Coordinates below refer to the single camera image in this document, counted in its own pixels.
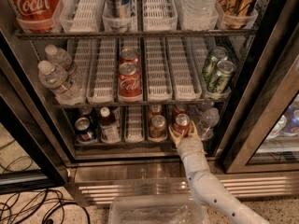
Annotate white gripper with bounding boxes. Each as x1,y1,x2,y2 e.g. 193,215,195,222
168,120,210,175

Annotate red coke can bottom front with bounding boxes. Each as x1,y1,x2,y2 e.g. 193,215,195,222
173,114,191,136

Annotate red coke can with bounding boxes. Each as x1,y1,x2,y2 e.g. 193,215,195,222
173,114,191,136
120,48,140,66
172,104,189,118
118,63,142,102

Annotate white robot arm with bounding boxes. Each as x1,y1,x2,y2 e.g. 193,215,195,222
168,123,269,224

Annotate red coke can bottom rear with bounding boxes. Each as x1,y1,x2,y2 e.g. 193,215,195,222
172,104,189,118

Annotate orange can bottom front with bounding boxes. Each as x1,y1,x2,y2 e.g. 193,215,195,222
149,115,166,139

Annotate orange can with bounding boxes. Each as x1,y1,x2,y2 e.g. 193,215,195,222
148,105,163,119
149,115,166,139

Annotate orange can bottom rear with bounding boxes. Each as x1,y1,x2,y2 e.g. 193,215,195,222
148,105,163,119

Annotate white empty tray bottom shelf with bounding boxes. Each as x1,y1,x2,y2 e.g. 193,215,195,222
124,106,144,143

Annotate green can middle front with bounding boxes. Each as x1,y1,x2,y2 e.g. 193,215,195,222
207,61,235,93

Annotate green can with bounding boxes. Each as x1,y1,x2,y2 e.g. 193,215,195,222
202,47,228,81
207,61,235,93

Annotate red coke can middle front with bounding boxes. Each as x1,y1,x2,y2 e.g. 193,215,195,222
118,63,142,102

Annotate fridge glass door right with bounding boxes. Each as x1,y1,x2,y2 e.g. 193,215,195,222
221,0,299,174

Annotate green can middle rear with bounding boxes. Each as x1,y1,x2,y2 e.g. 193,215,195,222
202,47,228,81

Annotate white can behind right door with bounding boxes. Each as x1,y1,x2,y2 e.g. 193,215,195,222
267,115,287,139

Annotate red coke can middle rear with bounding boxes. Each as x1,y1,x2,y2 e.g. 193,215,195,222
120,48,140,66

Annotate blue pepsi can bottom front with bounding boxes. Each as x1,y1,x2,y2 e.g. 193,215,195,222
75,118,96,143

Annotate blue pepsi can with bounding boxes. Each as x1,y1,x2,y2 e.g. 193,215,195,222
75,118,96,143
78,106,98,126

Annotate blue pepsi can bottom rear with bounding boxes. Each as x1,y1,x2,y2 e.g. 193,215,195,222
78,106,98,126

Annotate blue can behind right door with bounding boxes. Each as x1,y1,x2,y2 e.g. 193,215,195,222
282,105,299,136

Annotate clear water bottle top shelf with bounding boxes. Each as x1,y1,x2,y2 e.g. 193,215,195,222
180,0,221,21

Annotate gold brown can top shelf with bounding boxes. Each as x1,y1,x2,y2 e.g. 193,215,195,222
216,0,258,30

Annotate silver blue can top shelf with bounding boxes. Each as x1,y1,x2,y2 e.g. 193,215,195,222
106,0,132,19

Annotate black fridge door left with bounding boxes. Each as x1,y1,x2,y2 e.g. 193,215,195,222
0,38,67,194

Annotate large coke can top shelf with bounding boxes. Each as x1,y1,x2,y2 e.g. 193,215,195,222
12,0,64,33

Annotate clear water bottle bottom front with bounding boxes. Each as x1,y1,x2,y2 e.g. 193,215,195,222
198,107,220,141

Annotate clear water bottle bottom rear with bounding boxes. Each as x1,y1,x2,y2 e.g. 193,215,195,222
195,102,214,113

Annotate white empty tray middle right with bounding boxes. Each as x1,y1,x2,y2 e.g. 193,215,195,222
166,37,202,101

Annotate white empty tray middle centre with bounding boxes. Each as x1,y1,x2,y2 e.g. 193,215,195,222
144,37,173,101

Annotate dark drink bottle white cap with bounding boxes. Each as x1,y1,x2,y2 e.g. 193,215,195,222
99,106,120,143

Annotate clear plastic bin on floor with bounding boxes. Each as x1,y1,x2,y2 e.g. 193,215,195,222
108,194,210,224

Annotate white empty tray middle left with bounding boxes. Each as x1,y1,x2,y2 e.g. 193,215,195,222
87,38,117,104

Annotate white empty tray top centre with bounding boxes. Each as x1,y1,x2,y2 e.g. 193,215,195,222
142,0,178,32

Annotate water bottle middle front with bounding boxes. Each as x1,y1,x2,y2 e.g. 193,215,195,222
37,61,85,105

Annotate water bottle middle rear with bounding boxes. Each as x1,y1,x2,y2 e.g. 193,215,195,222
45,44,79,79

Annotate white empty tray top left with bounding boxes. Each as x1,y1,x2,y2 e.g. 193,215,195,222
60,0,105,34

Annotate black cables on floor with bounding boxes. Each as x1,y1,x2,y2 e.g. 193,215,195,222
0,138,92,224

